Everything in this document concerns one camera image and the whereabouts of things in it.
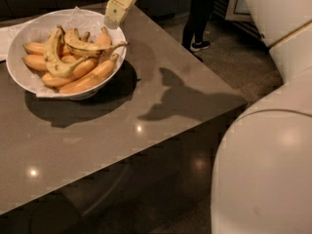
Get left lower yellow banana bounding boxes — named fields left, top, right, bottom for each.
left=22, top=55, right=47, bottom=71

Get front long yellow banana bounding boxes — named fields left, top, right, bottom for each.
left=59, top=54, right=119, bottom=95

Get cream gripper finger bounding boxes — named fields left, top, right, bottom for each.
left=104, top=0, right=136, bottom=29

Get white napkin on table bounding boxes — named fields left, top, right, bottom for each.
left=0, top=21, right=28, bottom=61

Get curved spotted yellow banana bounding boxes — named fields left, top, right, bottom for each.
left=43, top=25, right=88, bottom=78

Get dark spotted top banana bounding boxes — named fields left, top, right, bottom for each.
left=64, top=28, right=129, bottom=58

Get left upper yellow banana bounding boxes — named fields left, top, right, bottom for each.
left=22, top=42, right=45, bottom=56

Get back right yellow banana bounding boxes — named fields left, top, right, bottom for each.
left=96, top=26, right=112, bottom=47

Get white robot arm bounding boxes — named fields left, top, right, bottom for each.
left=211, top=0, right=312, bottom=234

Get person legs black pants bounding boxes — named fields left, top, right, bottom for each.
left=181, top=0, right=214, bottom=61

